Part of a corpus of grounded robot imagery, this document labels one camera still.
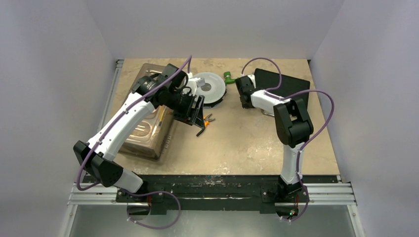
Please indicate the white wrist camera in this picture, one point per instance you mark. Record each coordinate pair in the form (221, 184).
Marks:
(252, 78)
(192, 85)

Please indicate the aluminium frame rail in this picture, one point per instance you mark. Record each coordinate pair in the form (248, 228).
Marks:
(329, 191)

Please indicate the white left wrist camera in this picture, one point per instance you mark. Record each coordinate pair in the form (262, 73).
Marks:
(192, 85)

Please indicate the grey filament spool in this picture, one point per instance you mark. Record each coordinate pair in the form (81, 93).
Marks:
(214, 89)

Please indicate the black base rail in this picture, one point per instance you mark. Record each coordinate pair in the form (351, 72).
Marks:
(215, 193)

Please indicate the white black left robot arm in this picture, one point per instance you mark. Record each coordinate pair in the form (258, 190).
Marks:
(172, 88)

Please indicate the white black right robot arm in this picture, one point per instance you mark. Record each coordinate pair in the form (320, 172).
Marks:
(293, 127)

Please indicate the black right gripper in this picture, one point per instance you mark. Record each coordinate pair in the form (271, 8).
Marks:
(239, 83)

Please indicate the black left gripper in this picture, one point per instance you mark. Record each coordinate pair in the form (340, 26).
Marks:
(187, 116)

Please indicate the green hose fitting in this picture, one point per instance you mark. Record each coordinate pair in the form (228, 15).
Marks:
(228, 78)

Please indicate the clear brown plastic storage box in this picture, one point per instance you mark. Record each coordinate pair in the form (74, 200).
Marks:
(151, 136)

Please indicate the black poker set case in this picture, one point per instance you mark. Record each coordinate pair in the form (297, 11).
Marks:
(271, 89)

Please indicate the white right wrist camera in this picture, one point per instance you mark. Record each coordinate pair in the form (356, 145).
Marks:
(252, 78)

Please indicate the orange black pliers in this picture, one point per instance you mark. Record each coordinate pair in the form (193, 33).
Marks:
(207, 120)

